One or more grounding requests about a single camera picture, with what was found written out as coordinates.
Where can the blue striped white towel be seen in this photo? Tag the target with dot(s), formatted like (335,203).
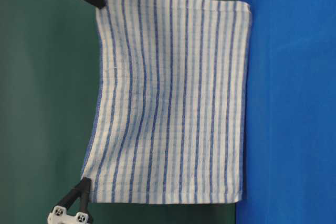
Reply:
(170,117)

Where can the blue table cloth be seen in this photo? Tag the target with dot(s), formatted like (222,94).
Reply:
(289,155)

